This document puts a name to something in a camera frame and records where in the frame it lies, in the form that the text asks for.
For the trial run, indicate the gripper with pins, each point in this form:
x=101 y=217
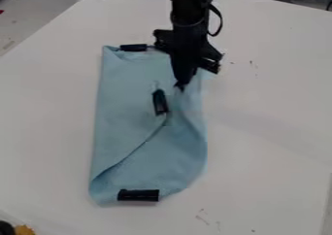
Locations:
x=190 y=46

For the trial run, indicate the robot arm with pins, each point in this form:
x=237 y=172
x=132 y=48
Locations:
x=189 y=6

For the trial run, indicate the light blue cloth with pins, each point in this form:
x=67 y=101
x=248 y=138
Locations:
x=142 y=141

